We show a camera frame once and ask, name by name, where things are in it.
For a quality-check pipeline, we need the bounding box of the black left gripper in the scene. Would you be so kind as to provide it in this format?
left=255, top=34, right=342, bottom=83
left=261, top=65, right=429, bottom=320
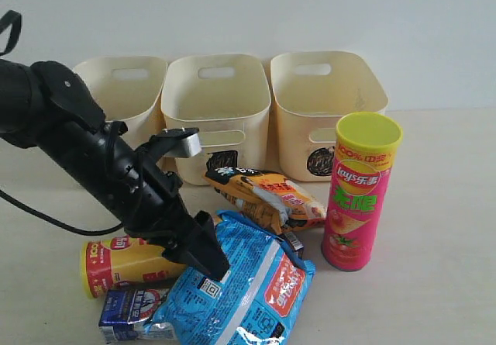
left=88, top=135, right=229, bottom=281

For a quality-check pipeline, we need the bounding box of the blue snack bag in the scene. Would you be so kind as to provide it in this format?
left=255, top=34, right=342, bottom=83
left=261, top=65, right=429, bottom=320
left=144, top=210, right=316, bottom=344

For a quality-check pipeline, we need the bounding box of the yellow Lay's chips can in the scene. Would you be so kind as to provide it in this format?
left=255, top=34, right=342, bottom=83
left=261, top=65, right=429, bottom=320
left=80, top=236, right=186, bottom=298

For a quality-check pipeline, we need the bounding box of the orange snack bag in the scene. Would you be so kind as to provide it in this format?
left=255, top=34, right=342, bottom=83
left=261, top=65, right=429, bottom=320
left=203, top=167, right=326, bottom=235

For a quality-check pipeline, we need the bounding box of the pink Lay's chips can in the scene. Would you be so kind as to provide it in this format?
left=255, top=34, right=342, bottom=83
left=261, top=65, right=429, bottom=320
left=321, top=112, right=402, bottom=271

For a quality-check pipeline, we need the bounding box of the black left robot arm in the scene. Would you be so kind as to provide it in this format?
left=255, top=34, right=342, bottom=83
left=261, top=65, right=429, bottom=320
left=1, top=60, right=229, bottom=281

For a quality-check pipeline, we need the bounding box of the blue white milk carton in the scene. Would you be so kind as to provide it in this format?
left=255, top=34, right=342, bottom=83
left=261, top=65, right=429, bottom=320
left=98, top=288, right=178, bottom=344

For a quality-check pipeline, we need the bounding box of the purple drink carton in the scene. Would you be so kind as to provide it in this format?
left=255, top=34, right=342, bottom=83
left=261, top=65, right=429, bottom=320
left=281, top=232, right=305, bottom=259

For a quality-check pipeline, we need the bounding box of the cream bin square mark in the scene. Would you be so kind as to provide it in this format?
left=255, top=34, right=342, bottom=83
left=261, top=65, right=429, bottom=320
left=161, top=54, right=271, bottom=185

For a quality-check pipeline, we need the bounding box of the cream bin triangle mark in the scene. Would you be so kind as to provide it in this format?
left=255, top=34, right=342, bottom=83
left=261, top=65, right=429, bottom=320
left=73, top=56, right=168, bottom=149

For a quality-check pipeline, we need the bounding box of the cream bin circle mark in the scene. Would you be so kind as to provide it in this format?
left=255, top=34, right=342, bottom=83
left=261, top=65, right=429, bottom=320
left=270, top=50, right=389, bottom=182

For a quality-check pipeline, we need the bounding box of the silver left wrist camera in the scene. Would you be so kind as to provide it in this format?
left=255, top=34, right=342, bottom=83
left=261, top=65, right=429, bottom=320
left=148, top=127, right=202, bottom=159

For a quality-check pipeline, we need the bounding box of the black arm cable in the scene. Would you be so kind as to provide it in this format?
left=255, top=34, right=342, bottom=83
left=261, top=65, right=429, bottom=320
left=0, top=9, right=126, bottom=235

